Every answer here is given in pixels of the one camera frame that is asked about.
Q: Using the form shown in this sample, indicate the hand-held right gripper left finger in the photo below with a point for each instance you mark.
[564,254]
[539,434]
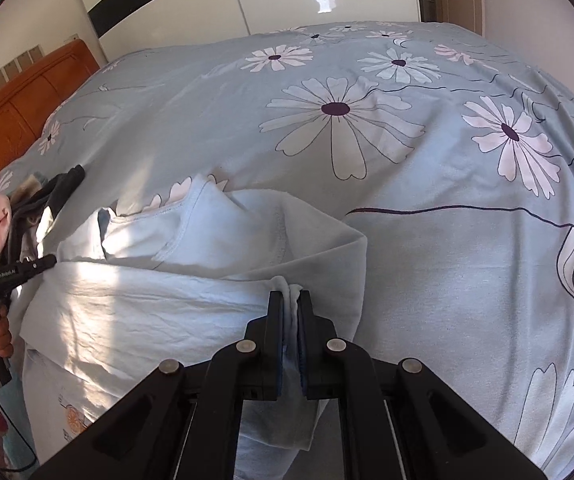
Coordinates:
[272,330]

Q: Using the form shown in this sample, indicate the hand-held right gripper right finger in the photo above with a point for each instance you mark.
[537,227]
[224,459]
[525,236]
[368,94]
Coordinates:
[312,340]

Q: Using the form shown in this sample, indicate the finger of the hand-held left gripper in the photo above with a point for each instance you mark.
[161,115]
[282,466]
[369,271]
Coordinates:
[39,265]

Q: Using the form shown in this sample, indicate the light blue sweatshirt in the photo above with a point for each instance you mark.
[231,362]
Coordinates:
[167,300]

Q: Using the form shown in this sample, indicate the black clothing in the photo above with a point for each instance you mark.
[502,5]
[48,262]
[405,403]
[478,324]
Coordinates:
[62,185]

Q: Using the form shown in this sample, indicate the wooden bed headboard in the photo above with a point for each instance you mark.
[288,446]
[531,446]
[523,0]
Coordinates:
[12,115]

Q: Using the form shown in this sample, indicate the light blue floral duvet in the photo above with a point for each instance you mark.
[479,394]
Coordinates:
[417,160]

